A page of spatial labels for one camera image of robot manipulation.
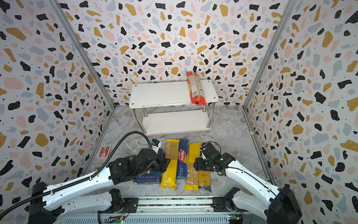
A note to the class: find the red playing card box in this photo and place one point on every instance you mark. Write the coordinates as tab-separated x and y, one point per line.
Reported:
104	152

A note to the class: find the blue Barilla spaghetti box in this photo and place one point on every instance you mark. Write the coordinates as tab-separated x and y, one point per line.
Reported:
182	159

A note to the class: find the blue Barilla rigatoni box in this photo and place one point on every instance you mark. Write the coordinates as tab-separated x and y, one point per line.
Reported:
151	175

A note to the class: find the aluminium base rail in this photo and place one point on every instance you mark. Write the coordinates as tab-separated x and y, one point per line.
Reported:
168	210

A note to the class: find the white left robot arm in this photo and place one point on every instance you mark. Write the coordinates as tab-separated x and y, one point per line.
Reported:
93	192

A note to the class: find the yellow Pastatime spaghetti bag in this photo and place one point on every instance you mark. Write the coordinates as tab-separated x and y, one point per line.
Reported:
168	180

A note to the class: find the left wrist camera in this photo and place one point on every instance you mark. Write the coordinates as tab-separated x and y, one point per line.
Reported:
156	144

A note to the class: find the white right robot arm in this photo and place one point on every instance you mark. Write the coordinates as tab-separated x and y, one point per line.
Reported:
274	204

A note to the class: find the red spaghetti bag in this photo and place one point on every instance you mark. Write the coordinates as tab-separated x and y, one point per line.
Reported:
195	88

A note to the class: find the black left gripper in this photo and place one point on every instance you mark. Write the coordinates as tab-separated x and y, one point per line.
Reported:
165	164

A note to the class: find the white two-tier shelf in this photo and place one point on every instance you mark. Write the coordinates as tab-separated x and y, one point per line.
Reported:
154	95

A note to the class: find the yellow clear spaghetti bag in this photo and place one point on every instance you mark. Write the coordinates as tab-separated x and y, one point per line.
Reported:
192	179

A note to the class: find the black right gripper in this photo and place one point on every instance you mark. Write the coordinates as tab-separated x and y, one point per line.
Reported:
198	164

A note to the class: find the blue Ankara spaghetti bag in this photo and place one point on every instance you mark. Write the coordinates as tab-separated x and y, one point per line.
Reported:
204	181

